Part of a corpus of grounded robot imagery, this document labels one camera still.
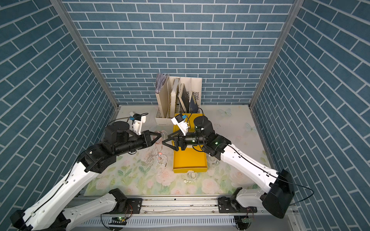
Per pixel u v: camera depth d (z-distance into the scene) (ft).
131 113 3.66
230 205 2.18
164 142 1.99
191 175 2.76
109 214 2.32
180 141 1.86
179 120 1.92
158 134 2.08
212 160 2.93
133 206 2.41
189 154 2.82
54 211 1.28
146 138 1.78
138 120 1.89
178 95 3.21
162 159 2.92
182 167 2.66
